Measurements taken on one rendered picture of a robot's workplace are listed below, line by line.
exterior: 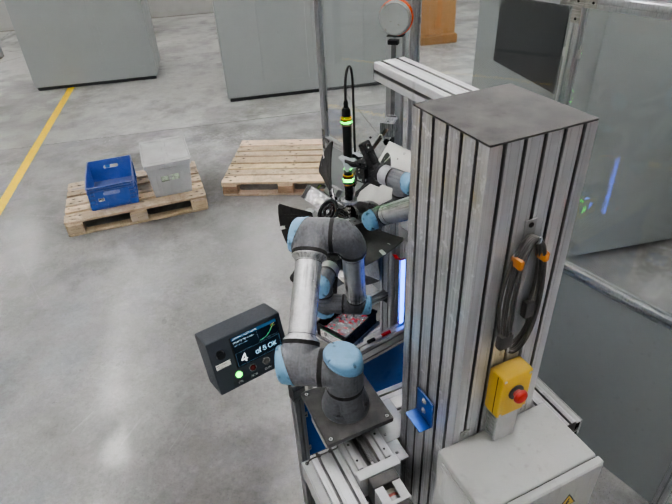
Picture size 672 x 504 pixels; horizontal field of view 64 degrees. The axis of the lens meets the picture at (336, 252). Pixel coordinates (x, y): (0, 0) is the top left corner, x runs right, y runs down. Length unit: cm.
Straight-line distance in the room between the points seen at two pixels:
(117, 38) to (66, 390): 646
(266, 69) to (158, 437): 552
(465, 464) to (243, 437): 181
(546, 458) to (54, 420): 272
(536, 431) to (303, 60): 668
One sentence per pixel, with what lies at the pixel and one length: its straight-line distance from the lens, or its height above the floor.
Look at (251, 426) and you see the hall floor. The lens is 310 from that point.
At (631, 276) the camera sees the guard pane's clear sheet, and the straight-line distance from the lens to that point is 240.
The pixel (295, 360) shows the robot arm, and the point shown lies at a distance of 162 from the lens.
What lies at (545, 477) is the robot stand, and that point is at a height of 123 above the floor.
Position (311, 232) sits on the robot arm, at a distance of 171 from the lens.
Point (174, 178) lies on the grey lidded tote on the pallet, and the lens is 504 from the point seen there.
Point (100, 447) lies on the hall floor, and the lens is 328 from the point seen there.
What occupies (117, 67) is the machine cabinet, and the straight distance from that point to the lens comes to 930.
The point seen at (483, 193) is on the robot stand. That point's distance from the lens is 100.
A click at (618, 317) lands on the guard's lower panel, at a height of 89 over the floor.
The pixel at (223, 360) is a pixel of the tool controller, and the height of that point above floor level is 118.
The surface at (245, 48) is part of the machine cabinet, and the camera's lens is 758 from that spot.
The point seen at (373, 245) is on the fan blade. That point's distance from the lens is 220.
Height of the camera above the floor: 240
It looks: 34 degrees down
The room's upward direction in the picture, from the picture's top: 3 degrees counter-clockwise
